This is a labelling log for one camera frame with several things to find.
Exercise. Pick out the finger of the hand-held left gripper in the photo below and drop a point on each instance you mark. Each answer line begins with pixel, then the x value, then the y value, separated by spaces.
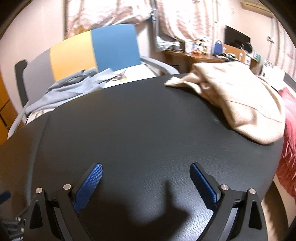
pixel 4 197

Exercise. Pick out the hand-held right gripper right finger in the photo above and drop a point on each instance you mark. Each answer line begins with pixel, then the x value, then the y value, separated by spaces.
pixel 205 185

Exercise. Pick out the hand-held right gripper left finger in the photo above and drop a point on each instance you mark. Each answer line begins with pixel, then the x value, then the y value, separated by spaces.
pixel 89 185

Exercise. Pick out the beige knit sweater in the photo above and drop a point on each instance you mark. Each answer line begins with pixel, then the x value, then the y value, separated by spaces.
pixel 231 99

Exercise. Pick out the red quilted blanket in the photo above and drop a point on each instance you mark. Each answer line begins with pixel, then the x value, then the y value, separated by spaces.
pixel 289 139

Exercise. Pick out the grey-blue garment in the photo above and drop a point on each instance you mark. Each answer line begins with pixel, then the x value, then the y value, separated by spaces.
pixel 69 90

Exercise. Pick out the white deer print cushion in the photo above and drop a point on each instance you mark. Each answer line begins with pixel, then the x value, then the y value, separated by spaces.
pixel 138 74

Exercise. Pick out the grey yellow blue armchair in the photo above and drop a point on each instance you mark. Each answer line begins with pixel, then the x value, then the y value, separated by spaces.
pixel 69 55

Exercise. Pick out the wooden desk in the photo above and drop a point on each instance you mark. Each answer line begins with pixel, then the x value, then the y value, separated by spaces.
pixel 182 55

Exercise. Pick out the blue bag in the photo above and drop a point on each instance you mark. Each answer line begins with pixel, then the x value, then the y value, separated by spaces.
pixel 217 48

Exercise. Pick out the grey crumpled plastic bag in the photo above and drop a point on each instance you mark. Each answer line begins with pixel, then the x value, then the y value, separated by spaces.
pixel 165 45

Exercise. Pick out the black monitor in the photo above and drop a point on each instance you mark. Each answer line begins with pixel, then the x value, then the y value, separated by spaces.
pixel 235 37

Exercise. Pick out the patterned curtain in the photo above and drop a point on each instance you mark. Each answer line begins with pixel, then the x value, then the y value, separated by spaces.
pixel 104 14
pixel 185 16

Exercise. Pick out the wall air conditioner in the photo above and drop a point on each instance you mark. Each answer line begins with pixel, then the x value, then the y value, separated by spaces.
pixel 256 8

